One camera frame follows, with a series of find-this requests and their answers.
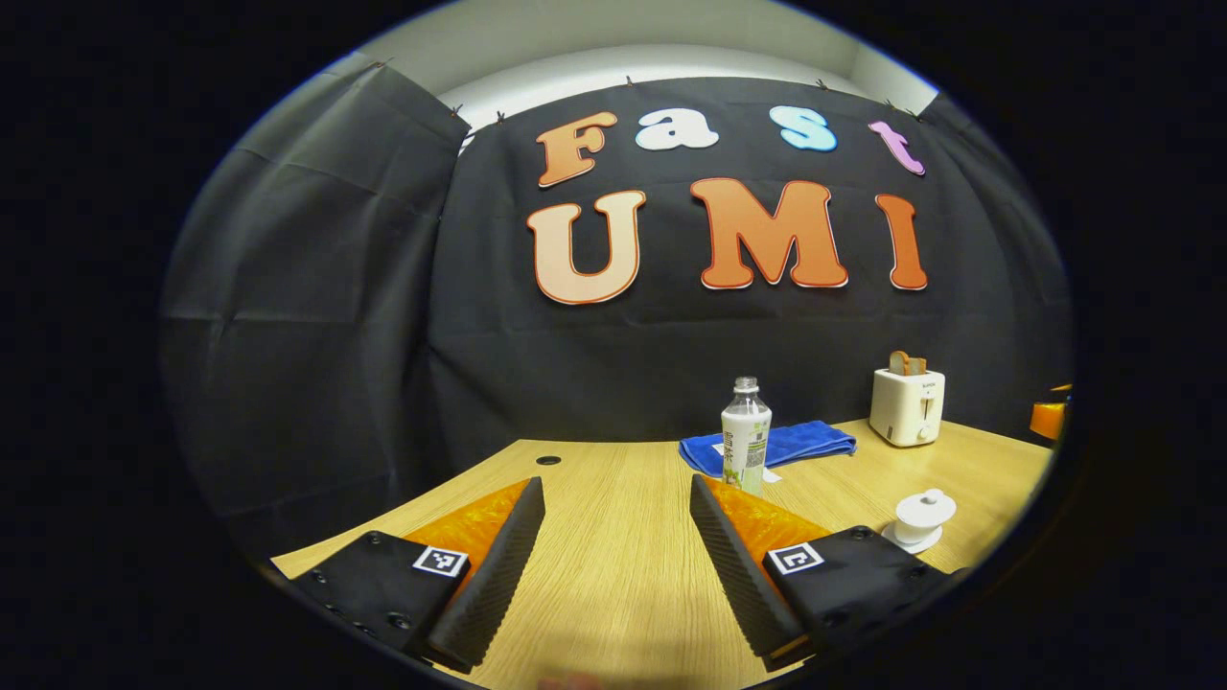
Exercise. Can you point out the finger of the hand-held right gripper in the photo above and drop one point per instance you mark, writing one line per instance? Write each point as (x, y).
(1048, 420)

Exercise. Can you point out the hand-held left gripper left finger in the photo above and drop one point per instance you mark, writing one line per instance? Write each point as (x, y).
(494, 575)

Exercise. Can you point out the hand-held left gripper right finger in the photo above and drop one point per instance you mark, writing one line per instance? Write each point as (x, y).
(733, 565)

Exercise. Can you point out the clear water bottle green label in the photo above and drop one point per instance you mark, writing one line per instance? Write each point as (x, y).
(746, 431)

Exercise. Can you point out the white teacup lid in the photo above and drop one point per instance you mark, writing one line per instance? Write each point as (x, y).
(926, 505)

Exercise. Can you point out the white teacup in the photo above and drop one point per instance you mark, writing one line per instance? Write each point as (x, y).
(918, 530)

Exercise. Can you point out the blue folded towel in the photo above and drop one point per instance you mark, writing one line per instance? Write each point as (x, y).
(805, 443)

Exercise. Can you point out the cream toaster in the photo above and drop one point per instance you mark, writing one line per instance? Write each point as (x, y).
(906, 407)

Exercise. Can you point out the white saucer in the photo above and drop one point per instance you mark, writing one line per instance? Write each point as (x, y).
(901, 540)

